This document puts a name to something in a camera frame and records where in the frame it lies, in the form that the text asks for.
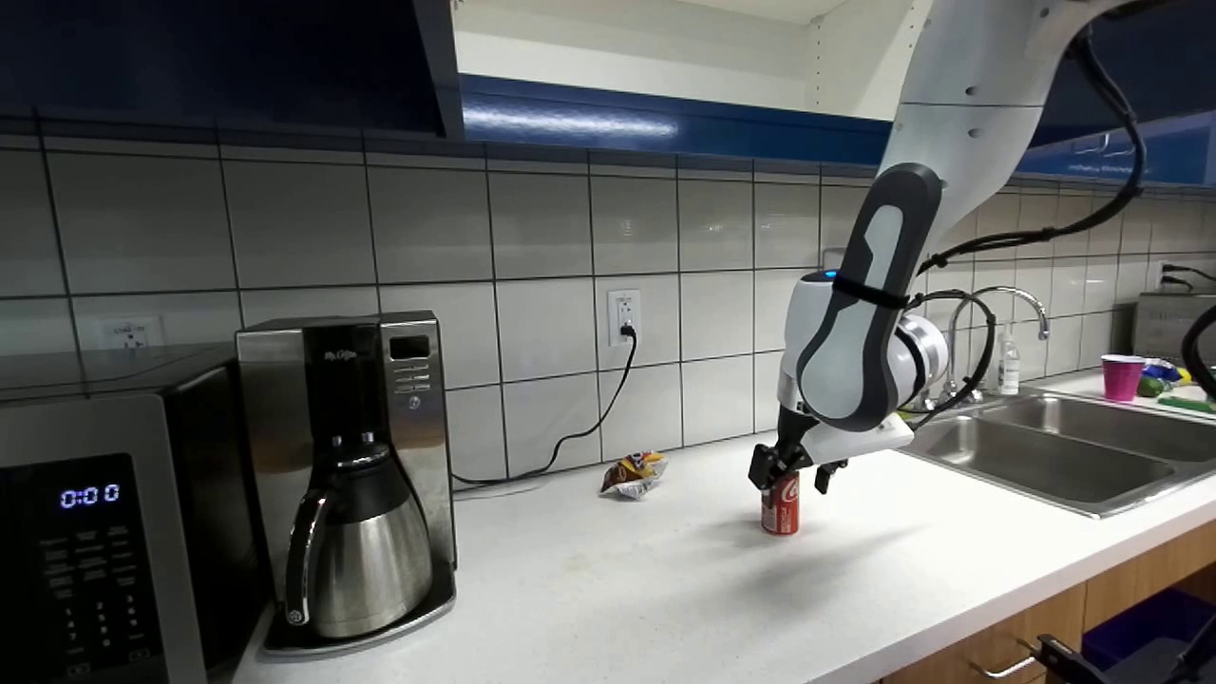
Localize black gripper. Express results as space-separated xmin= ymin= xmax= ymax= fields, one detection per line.
xmin=743 ymin=408 xmax=851 ymax=496

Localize red soda can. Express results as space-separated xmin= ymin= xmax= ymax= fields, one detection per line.
xmin=754 ymin=467 xmax=805 ymax=539

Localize wooden base cabinet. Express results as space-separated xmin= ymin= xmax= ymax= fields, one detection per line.
xmin=877 ymin=517 xmax=1216 ymax=684

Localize blue open cabinet door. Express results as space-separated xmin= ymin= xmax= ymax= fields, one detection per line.
xmin=1010 ymin=0 xmax=1216 ymax=191

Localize dark blue closed cabinet door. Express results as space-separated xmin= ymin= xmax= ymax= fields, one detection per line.
xmin=0 ymin=0 xmax=464 ymax=139

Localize crumpled snack wrapper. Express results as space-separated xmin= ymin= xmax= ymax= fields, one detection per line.
xmin=597 ymin=448 xmax=667 ymax=501

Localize small white bottle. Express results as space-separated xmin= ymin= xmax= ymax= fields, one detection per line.
xmin=995 ymin=329 xmax=1027 ymax=400

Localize stainless steel sink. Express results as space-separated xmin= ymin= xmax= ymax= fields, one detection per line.
xmin=903 ymin=390 xmax=1216 ymax=519

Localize chrome faucet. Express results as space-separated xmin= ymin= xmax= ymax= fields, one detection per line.
xmin=942 ymin=281 xmax=1055 ymax=410

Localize black clamp object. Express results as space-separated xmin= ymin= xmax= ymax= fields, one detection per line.
xmin=1030 ymin=631 xmax=1109 ymax=684

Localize pink plastic cup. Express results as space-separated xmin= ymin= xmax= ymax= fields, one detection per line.
xmin=1096 ymin=352 xmax=1148 ymax=408

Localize green items by sink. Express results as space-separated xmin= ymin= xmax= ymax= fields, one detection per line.
xmin=1137 ymin=356 xmax=1216 ymax=416

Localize blue bin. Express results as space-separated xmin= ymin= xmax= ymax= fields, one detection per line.
xmin=1079 ymin=586 xmax=1216 ymax=684

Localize grey countertop appliance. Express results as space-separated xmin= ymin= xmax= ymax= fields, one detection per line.
xmin=1129 ymin=263 xmax=1216 ymax=373

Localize stainless black coffee maker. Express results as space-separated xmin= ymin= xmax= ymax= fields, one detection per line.
xmin=232 ymin=306 xmax=464 ymax=658

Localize stainless steel carafe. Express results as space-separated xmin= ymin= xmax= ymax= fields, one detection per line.
xmin=282 ymin=439 xmax=440 ymax=641

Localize black silver microwave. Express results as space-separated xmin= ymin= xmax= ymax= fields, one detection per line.
xmin=0 ymin=356 xmax=277 ymax=684

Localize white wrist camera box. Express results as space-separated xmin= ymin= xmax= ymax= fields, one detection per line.
xmin=802 ymin=415 xmax=920 ymax=471

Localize black power cord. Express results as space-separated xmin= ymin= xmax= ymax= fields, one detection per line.
xmin=447 ymin=323 xmax=640 ymax=489

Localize white wall outlet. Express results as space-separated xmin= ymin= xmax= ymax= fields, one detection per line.
xmin=602 ymin=287 xmax=644 ymax=352
xmin=110 ymin=314 xmax=162 ymax=362

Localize silver drawer handle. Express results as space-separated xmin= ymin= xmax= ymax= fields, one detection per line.
xmin=979 ymin=651 xmax=1049 ymax=684

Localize blue open wall cabinet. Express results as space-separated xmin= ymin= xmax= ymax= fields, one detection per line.
xmin=415 ymin=0 xmax=933 ymax=168

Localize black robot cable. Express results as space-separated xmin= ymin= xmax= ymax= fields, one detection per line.
xmin=909 ymin=31 xmax=1151 ymax=424

